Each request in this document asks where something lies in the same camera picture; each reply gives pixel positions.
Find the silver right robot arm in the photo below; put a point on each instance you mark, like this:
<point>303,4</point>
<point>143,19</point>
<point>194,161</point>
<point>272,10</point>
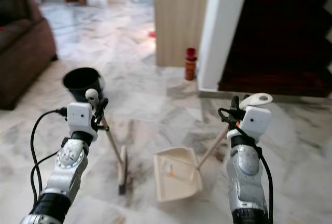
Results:
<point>245,169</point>

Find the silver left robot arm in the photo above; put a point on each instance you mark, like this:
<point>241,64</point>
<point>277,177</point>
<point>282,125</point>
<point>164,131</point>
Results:
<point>70,164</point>

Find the small red floor object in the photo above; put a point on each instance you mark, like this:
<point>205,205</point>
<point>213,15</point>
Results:
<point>152,34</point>

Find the black bucket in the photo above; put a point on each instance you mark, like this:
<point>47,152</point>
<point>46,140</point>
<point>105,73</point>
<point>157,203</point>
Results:
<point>80,83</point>

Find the orange bottle with red cap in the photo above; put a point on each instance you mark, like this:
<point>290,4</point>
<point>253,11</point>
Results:
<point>190,66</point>

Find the dark wooden staircase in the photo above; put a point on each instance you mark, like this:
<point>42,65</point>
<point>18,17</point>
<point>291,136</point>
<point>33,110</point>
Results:
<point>280,37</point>

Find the brown sofa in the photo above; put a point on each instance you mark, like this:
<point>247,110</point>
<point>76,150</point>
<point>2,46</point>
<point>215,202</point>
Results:
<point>26,53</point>

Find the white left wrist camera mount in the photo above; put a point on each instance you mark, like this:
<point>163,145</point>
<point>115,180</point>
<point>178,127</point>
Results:
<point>80,119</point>

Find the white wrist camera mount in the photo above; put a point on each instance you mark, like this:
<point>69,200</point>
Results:
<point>255,120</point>
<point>80,119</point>

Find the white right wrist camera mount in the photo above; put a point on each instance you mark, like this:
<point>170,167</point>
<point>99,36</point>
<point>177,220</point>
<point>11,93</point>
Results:
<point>255,120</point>

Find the light wood wall panel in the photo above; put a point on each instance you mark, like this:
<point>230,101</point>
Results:
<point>179,22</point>

